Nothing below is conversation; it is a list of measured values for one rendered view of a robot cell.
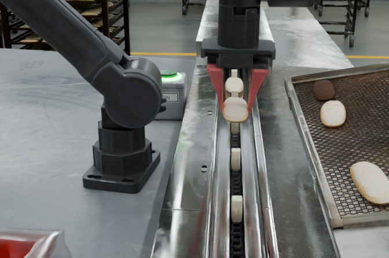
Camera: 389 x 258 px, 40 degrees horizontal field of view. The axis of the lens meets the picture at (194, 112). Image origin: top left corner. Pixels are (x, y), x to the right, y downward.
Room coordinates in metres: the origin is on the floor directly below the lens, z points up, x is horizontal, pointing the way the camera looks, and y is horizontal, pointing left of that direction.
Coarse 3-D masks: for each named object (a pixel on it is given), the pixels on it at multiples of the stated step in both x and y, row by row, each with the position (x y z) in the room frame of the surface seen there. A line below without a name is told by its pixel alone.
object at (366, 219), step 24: (336, 72) 0.96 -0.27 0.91; (360, 72) 0.95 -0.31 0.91; (384, 72) 0.94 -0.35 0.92; (312, 96) 0.88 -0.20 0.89; (336, 96) 0.86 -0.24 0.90; (384, 96) 0.82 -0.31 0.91; (384, 120) 0.72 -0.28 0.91; (312, 144) 0.68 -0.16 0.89; (360, 144) 0.66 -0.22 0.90; (312, 168) 0.61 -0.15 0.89; (336, 168) 0.60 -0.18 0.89; (336, 192) 0.54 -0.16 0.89; (336, 216) 0.49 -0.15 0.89; (360, 216) 0.47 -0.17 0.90; (384, 216) 0.47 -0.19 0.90
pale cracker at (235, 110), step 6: (228, 102) 0.75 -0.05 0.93; (234, 102) 0.75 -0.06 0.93; (240, 102) 0.75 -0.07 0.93; (246, 102) 0.76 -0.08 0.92; (228, 108) 0.72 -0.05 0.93; (234, 108) 0.72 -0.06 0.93; (240, 108) 0.72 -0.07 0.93; (246, 108) 0.73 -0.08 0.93; (228, 114) 0.70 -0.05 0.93; (234, 114) 0.70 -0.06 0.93; (240, 114) 0.70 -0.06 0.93; (246, 114) 0.71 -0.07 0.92; (228, 120) 0.69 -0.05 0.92; (234, 120) 0.69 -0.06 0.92; (240, 120) 0.69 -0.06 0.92
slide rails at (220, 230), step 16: (224, 80) 1.11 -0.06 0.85; (224, 96) 1.01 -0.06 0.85; (240, 96) 1.01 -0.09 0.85; (224, 128) 0.83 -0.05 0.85; (240, 128) 0.83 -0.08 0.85; (224, 144) 0.77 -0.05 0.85; (224, 160) 0.71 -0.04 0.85; (224, 176) 0.66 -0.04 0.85; (256, 176) 0.66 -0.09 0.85; (224, 192) 0.62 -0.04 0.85; (256, 192) 0.62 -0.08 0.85; (224, 208) 0.57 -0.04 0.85; (256, 208) 0.57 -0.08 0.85; (224, 224) 0.54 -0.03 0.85; (256, 224) 0.54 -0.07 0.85; (224, 240) 0.51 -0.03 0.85; (256, 240) 0.51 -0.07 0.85; (224, 256) 0.48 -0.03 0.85; (256, 256) 0.48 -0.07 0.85
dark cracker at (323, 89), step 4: (320, 80) 0.93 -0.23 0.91; (324, 80) 0.92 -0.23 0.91; (328, 80) 0.92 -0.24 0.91; (316, 84) 0.90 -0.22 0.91; (320, 84) 0.90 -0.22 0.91; (324, 84) 0.90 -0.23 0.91; (328, 84) 0.89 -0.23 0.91; (332, 84) 0.90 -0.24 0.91; (316, 88) 0.89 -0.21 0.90; (320, 88) 0.88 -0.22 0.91; (324, 88) 0.88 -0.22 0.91; (328, 88) 0.88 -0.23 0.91; (332, 88) 0.88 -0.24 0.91; (316, 92) 0.87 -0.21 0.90; (320, 92) 0.86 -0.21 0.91; (324, 92) 0.86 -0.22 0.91; (328, 92) 0.86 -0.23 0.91; (332, 92) 0.86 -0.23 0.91; (316, 96) 0.86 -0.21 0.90; (320, 96) 0.85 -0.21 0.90; (324, 96) 0.85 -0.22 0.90; (328, 96) 0.84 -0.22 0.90; (332, 96) 0.85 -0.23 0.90; (320, 100) 0.85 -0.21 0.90; (324, 100) 0.84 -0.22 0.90; (328, 100) 0.84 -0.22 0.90
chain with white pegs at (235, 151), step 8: (232, 72) 1.12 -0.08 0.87; (232, 96) 0.98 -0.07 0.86; (232, 128) 0.84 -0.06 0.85; (232, 136) 0.82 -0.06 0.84; (232, 144) 0.79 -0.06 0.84; (232, 152) 0.70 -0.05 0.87; (240, 152) 0.70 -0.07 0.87; (232, 160) 0.70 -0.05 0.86; (232, 168) 0.70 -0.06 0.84; (232, 176) 0.68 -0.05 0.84; (240, 176) 0.68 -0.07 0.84; (232, 184) 0.65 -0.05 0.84; (240, 184) 0.65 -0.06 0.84; (232, 192) 0.63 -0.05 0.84; (240, 192) 0.63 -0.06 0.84; (232, 200) 0.56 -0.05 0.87; (240, 200) 0.56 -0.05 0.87; (232, 208) 0.56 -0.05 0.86; (240, 208) 0.56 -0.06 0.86; (232, 216) 0.56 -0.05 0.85; (240, 216) 0.56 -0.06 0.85; (232, 224) 0.55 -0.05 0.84; (240, 224) 0.55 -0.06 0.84; (232, 232) 0.54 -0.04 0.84; (240, 232) 0.54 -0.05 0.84; (232, 240) 0.52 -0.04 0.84; (240, 240) 0.52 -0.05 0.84; (232, 248) 0.50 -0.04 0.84; (240, 248) 0.51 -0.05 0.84; (232, 256) 0.49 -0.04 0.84; (240, 256) 0.50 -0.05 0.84
